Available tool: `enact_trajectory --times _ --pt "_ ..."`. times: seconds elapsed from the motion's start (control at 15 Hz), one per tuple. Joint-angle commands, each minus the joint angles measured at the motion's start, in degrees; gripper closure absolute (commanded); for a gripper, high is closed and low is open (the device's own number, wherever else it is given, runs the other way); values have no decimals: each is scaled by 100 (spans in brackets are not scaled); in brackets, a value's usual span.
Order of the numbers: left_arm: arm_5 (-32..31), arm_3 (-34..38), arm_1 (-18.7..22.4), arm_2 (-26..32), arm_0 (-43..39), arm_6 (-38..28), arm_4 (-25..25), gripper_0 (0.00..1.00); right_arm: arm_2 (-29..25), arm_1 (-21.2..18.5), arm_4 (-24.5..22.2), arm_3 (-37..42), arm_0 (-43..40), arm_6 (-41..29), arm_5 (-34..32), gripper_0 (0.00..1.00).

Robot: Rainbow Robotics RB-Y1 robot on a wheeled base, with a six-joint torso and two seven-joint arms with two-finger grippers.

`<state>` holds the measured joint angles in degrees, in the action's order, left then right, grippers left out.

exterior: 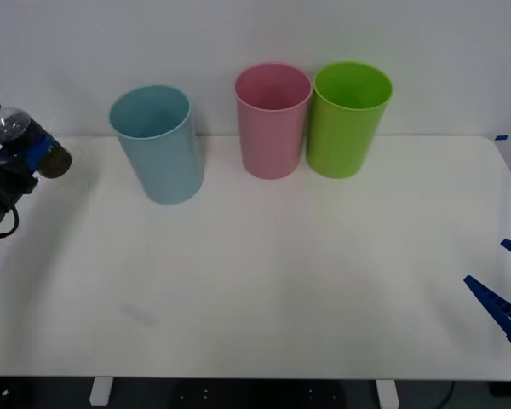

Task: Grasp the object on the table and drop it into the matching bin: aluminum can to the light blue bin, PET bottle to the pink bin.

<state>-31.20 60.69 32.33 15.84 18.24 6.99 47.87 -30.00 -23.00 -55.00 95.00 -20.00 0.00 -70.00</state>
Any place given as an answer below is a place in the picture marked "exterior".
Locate pale blue plastic bin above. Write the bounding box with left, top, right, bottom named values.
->
left=107, top=84, right=205, bottom=206

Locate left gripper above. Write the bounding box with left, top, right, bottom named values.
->
left=0, top=133, right=57, bottom=205

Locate pink plastic bin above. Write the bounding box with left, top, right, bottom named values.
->
left=233, top=62, right=313, bottom=181

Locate green plastic bin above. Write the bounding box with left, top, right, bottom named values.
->
left=305, top=60, right=394, bottom=180

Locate plastic bottle with dark drink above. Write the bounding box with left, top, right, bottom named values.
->
left=0, top=94, right=74, bottom=180

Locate white table leg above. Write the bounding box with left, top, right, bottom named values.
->
left=375, top=380, right=399, bottom=409
left=89, top=377, right=114, bottom=406

